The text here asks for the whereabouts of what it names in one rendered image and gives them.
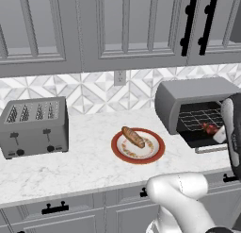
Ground black drawer handle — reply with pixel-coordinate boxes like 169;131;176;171
139;187;149;199
222;173;239;184
40;200;70;216

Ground white wall outlet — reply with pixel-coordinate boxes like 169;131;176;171
113;70;127;87

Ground grey four-slot toaster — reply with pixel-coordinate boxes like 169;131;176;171
0;96;70;160

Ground red rimmed white plate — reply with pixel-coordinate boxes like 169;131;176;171
110;126;167;165

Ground toaster oven door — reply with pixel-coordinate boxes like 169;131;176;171
179;129;229;155

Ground brown baguette bread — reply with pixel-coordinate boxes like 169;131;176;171
120;125;146;149

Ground toaster oven wire rack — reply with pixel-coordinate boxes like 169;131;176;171
178;108;224;132

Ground black cupboard door handle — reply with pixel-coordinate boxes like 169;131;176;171
179;0;199;58
198;0;218;57

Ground grey toaster oven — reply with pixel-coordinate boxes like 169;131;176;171
153;76;241;155

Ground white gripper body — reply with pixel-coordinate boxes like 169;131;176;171
214;125;228;144

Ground red kebab skewer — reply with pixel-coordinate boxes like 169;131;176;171
201;122;219;137

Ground grey wall cupboard door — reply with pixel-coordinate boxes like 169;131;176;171
76;0;196;74
186;0;241;67
0;0;83;78

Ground grey drawer front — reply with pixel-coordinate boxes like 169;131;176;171
204;169;241;193
18;192;105;225
116;183;158;207

